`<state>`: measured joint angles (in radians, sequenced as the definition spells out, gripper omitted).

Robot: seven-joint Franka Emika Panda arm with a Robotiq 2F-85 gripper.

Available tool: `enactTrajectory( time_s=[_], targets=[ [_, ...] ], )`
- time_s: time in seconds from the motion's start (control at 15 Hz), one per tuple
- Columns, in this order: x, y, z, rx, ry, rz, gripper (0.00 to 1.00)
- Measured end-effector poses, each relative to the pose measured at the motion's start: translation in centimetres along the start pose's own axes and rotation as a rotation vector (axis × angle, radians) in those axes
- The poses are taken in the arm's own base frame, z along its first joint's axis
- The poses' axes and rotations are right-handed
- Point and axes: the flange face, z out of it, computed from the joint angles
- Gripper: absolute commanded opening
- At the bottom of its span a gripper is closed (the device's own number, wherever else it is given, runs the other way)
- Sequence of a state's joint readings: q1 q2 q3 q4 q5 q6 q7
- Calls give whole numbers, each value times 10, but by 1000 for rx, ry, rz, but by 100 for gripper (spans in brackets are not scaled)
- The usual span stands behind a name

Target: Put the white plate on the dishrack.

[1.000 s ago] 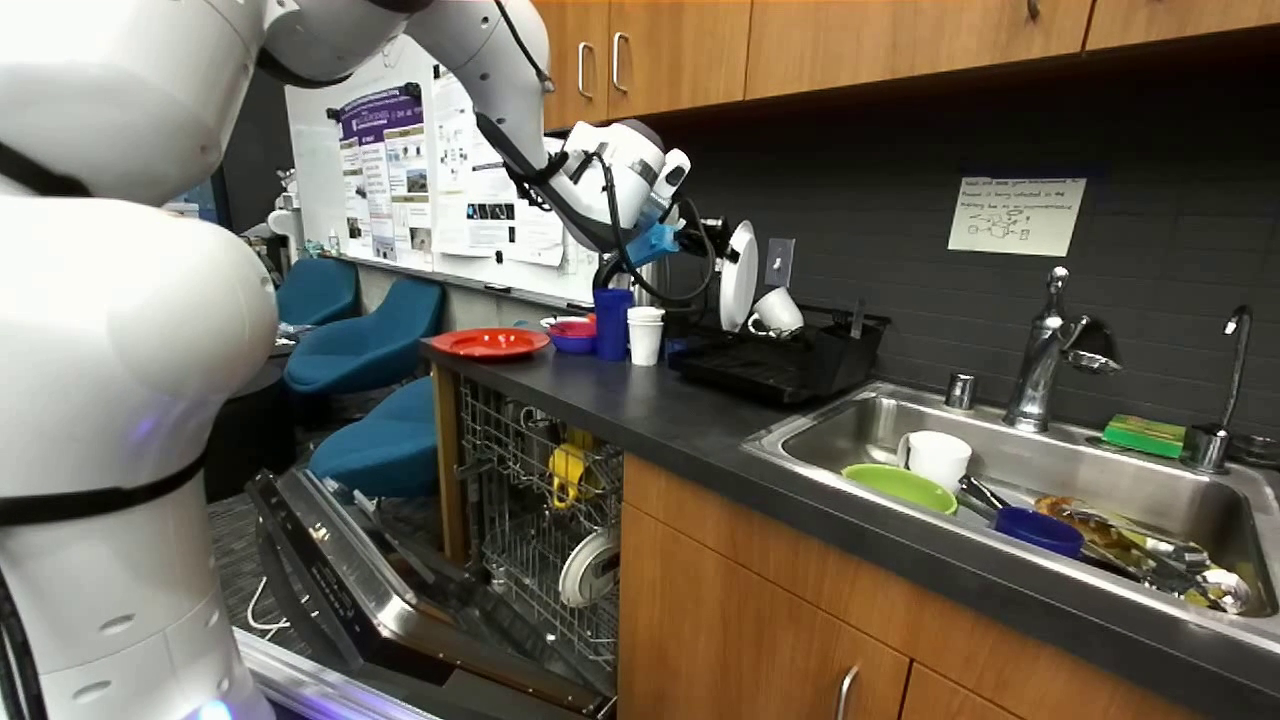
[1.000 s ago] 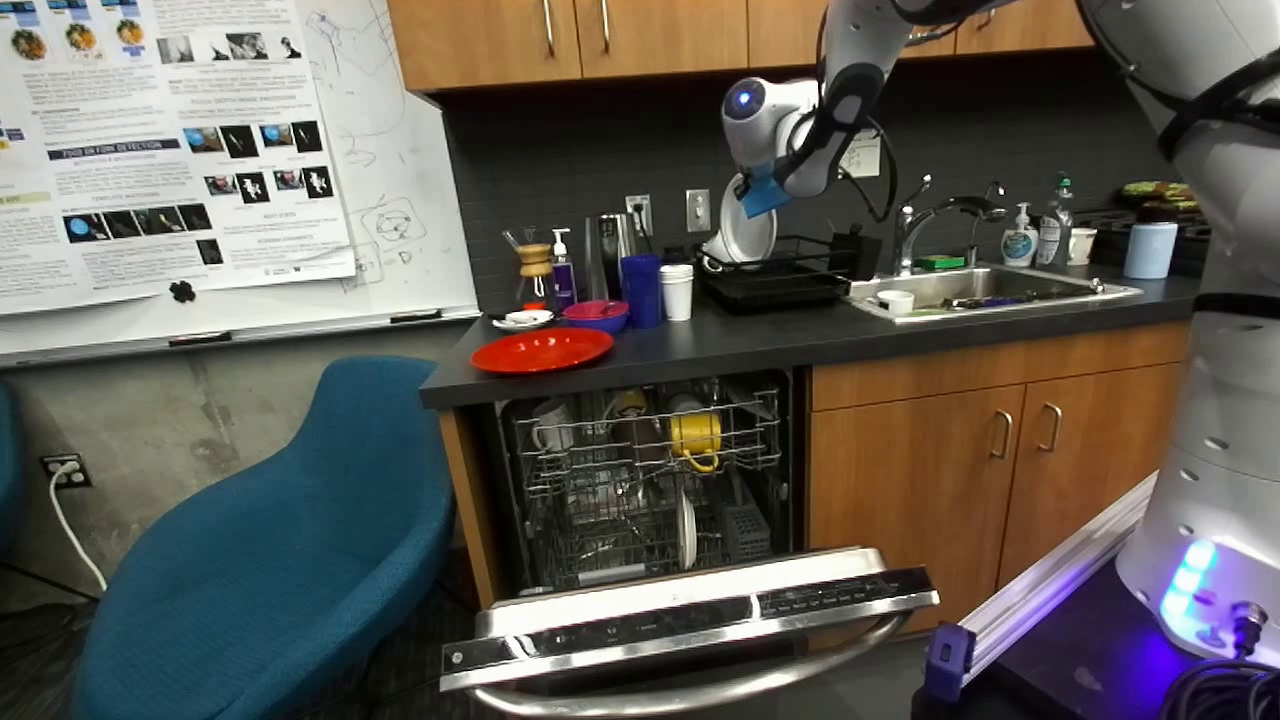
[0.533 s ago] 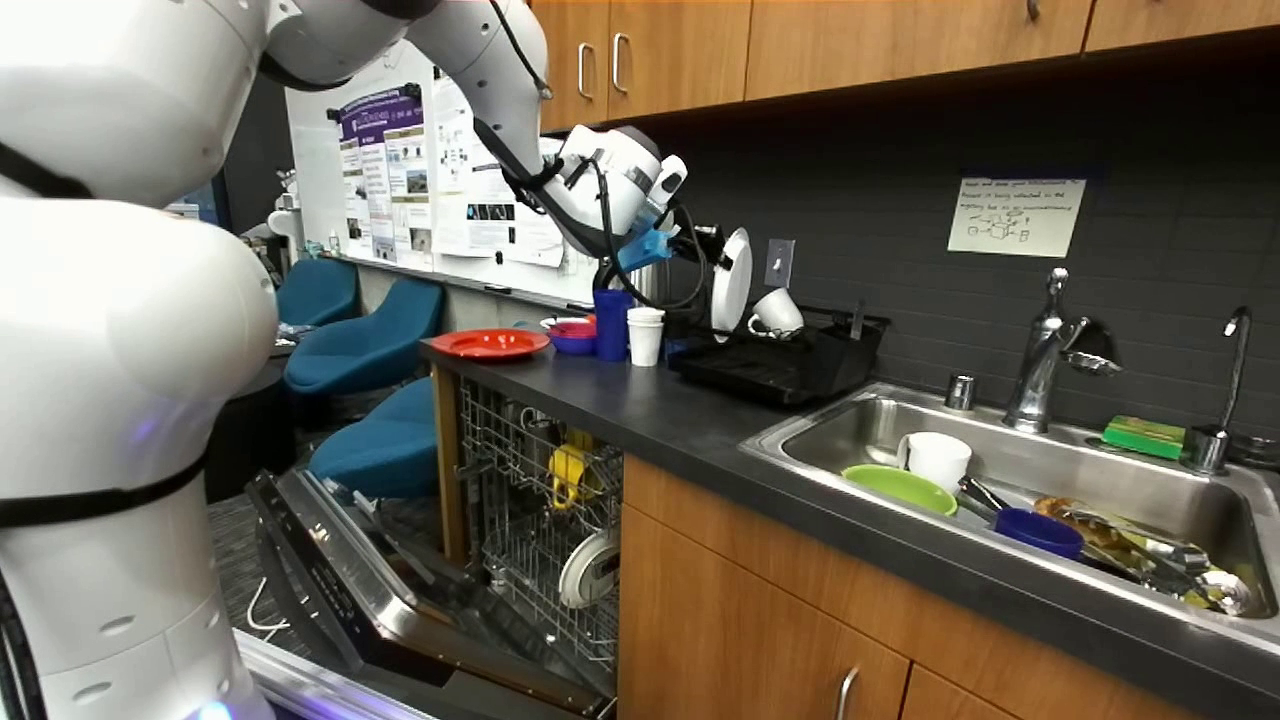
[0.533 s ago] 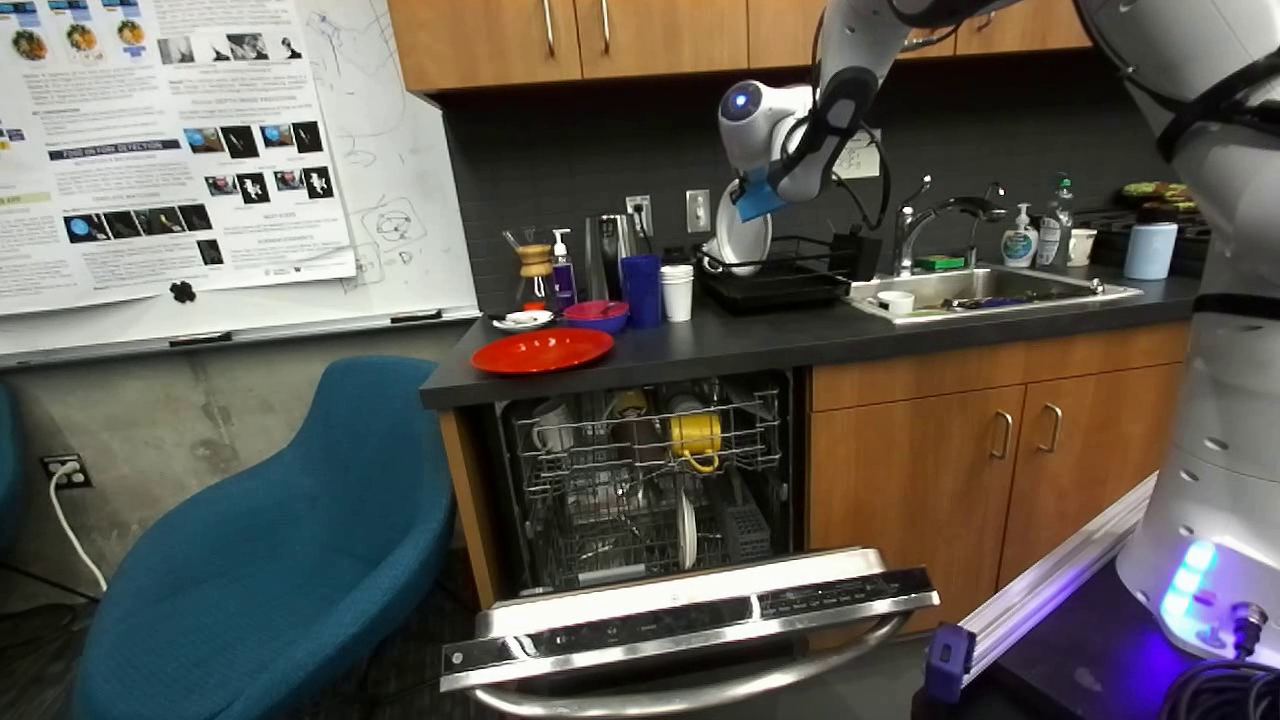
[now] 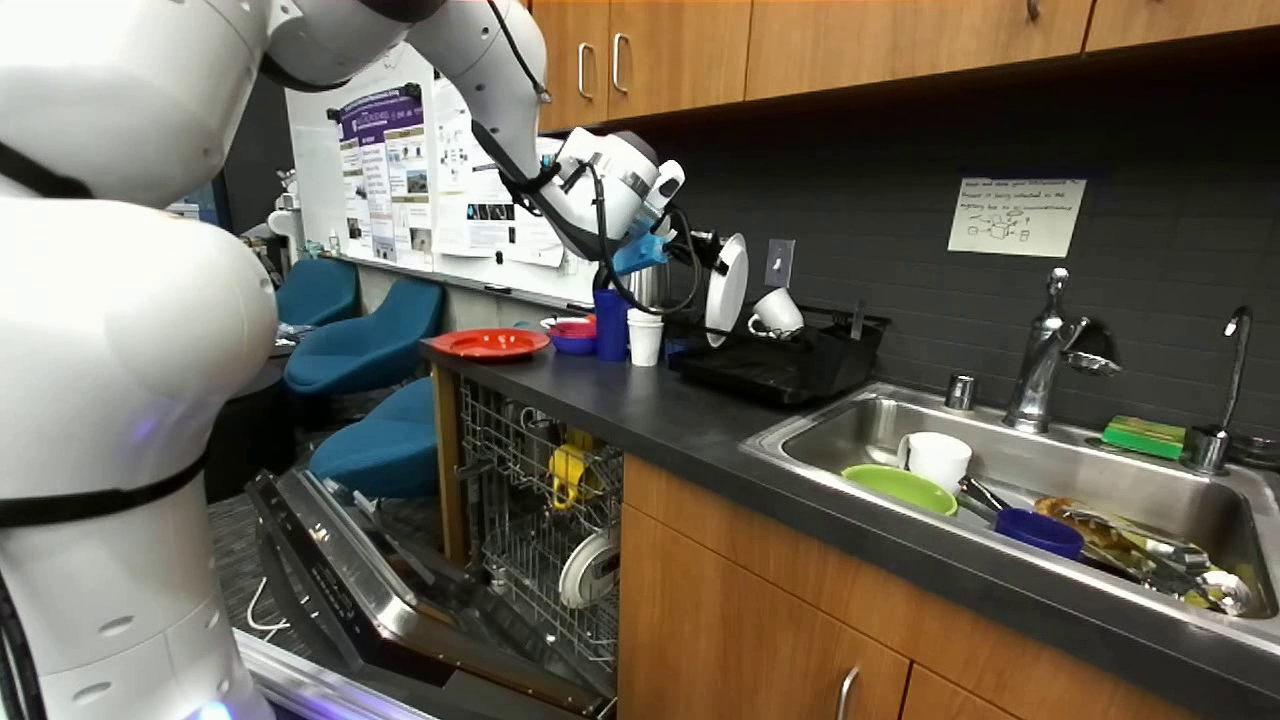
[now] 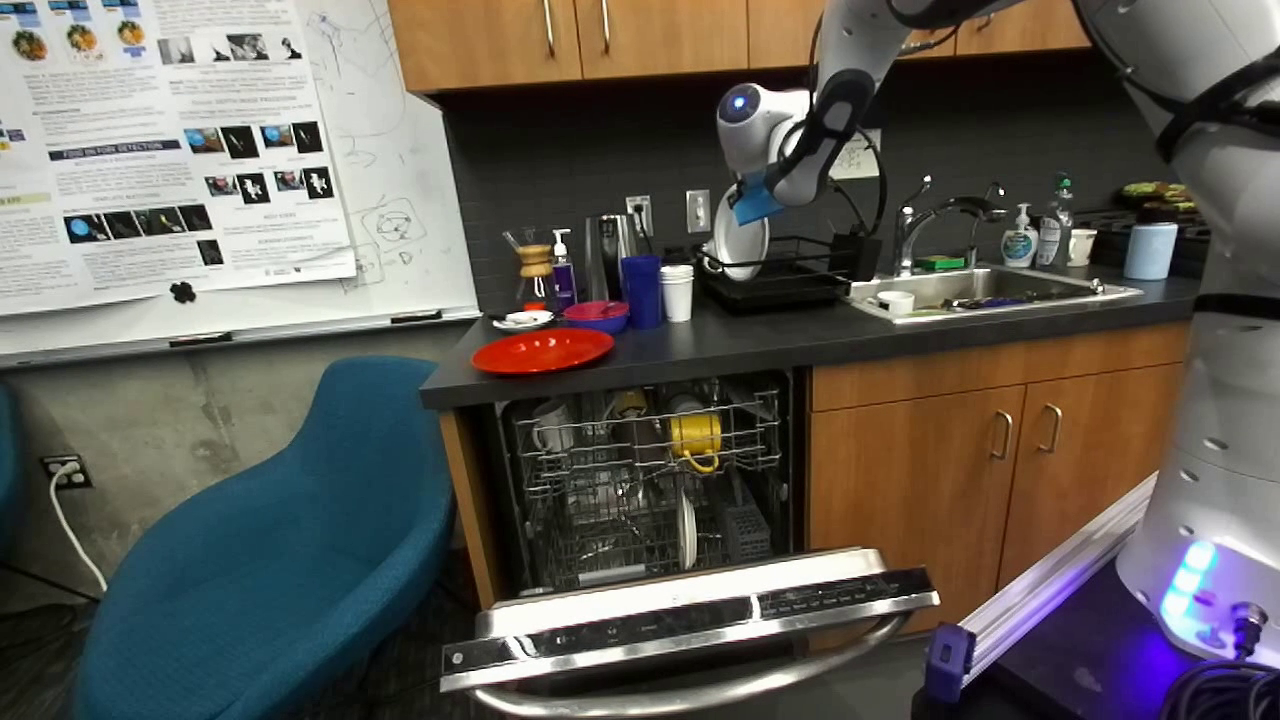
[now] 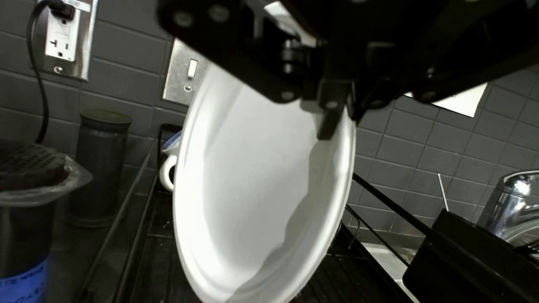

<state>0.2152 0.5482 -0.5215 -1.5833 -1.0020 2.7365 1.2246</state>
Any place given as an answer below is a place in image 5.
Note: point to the chrome faucet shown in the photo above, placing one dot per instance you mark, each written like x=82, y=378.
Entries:
x=1043, y=375

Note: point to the white paper cup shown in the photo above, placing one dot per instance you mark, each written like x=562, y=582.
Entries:
x=645, y=339

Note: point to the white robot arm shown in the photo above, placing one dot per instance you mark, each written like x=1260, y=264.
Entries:
x=104, y=347

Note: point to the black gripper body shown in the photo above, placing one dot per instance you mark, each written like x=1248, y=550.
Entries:
x=694, y=250

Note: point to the green plate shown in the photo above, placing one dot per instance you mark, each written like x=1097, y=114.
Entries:
x=903, y=490

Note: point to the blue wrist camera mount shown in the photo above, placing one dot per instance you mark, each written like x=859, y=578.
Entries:
x=643, y=254

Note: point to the white research poster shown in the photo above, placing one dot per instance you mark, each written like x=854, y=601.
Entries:
x=462, y=203

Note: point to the wooden cabinet side panel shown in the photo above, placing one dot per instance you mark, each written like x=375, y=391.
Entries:
x=448, y=453

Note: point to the wooden base cabinets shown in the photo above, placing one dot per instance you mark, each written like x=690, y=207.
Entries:
x=746, y=627

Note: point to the blue tumbler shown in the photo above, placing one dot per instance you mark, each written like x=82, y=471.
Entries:
x=615, y=326

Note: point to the wooden wall cabinets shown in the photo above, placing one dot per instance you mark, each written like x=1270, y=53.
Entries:
x=827, y=45

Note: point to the steel dishwasher door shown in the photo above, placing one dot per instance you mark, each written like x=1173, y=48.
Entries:
x=361, y=585

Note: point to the white ceramic mug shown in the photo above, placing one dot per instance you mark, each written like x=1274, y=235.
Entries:
x=778, y=316

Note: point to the blue plastic container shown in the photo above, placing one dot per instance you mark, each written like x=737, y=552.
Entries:
x=1036, y=531

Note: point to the purple bowl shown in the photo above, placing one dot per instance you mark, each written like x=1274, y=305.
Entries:
x=574, y=339

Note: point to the whiteboard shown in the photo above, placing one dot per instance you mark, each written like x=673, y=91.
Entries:
x=314, y=175

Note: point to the grey light switch plate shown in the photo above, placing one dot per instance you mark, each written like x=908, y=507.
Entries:
x=783, y=262

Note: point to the red plate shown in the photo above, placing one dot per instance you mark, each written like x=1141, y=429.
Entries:
x=484, y=341

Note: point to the dirty cutlery pile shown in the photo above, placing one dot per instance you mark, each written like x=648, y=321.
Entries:
x=1144, y=552

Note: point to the teal chair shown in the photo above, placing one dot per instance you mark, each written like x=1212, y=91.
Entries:
x=383, y=444
x=323, y=291
x=361, y=347

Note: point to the aluminium frame rail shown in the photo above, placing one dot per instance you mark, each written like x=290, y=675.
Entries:
x=306, y=686

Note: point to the yellow cup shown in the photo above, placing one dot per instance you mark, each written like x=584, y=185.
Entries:
x=570, y=473

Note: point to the green sponge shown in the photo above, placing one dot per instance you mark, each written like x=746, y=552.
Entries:
x=1144, y=438

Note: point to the black dish rack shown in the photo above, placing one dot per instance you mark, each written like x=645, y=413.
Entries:
x=802, y=367

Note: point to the white paper wall note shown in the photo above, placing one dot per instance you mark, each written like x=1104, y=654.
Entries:
x=1017, y=216

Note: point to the small chrome tap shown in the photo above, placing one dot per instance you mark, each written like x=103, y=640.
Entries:
x=1212, y=453

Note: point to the steel electric kettle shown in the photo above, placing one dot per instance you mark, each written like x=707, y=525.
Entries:
x=643, y=291

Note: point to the white plate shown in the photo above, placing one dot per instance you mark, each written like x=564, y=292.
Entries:
x=724, y=283
x=584, y=569

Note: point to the steel sink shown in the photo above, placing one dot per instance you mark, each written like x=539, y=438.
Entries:
x=854, y=425

